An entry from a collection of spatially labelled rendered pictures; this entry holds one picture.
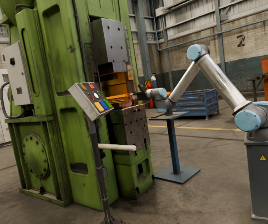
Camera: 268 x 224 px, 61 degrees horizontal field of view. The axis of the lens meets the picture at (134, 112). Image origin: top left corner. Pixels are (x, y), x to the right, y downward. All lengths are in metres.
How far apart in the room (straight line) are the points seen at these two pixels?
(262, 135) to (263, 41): 7.87
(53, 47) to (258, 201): 2.20
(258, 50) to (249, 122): 8.04
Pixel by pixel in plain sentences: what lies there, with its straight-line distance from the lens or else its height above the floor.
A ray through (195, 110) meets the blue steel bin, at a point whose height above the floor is 0.26.
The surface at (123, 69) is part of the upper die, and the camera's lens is 2.29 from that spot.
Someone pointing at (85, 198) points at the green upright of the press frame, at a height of 0.10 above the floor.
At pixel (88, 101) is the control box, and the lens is 1.60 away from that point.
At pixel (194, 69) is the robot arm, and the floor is 1.18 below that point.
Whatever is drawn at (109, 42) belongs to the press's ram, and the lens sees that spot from 2.23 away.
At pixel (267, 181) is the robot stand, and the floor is 0.31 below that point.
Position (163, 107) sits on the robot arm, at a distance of 2.02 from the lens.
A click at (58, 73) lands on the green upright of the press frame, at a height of 1.35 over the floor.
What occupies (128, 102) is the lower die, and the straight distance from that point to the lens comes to 2.30.
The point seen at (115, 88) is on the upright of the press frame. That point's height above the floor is 1.12.
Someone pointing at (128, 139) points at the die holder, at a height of 0.62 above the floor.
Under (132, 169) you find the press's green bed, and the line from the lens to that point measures 2.28.
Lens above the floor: 1.13
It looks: 7 degrees down
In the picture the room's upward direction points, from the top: 9 degrees counter-clockwise
